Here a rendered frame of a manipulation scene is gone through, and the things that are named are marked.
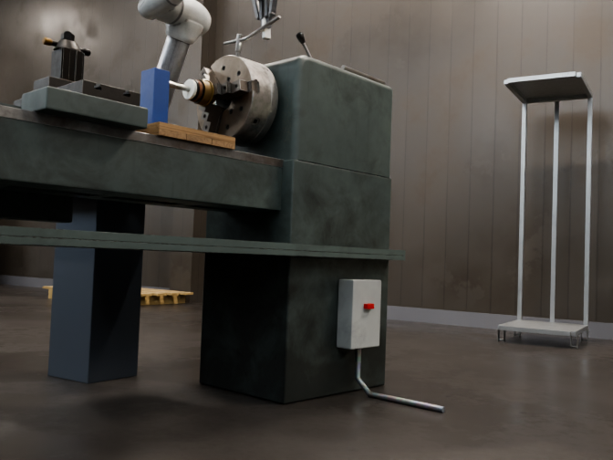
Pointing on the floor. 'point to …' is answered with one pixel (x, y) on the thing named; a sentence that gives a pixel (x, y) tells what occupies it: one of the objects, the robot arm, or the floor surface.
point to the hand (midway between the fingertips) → (265, 28)
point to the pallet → (151, 296)
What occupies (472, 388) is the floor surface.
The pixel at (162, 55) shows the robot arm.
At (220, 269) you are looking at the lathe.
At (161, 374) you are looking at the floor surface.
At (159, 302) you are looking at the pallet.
